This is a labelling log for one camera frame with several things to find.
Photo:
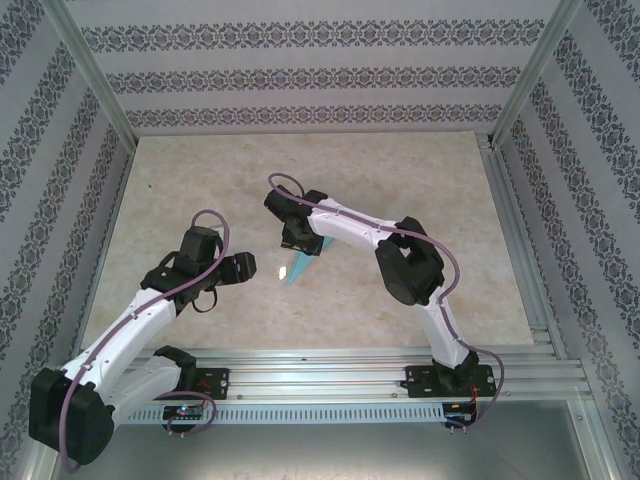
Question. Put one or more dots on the light blue paper sheet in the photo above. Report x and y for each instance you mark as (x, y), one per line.
(300, 267)

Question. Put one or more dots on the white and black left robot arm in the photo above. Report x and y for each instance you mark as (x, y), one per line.
(130, 325)

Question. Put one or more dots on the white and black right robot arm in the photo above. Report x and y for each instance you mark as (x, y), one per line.
(345, 222)

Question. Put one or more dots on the small circuit board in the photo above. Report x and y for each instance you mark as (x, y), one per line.
(182, 412)
(457, 414)

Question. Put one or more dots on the grey metal panel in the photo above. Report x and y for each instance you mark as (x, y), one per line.
(320, 455)

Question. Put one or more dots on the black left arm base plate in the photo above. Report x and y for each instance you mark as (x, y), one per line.
(220, 381)

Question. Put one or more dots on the long aluminium mounting rail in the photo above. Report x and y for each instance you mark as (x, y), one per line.
(320, 372)

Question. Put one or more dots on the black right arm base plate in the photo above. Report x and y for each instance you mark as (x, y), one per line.
(419, 382)

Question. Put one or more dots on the aluminium side rail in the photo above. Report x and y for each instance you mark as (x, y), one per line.
(522, 250)

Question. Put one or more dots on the aluminium frame post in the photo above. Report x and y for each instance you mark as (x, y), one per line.
(535, 70)
(90, 70)

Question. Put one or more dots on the aluminium frame beam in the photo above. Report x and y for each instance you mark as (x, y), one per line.
(602, 440)
(36, 472)

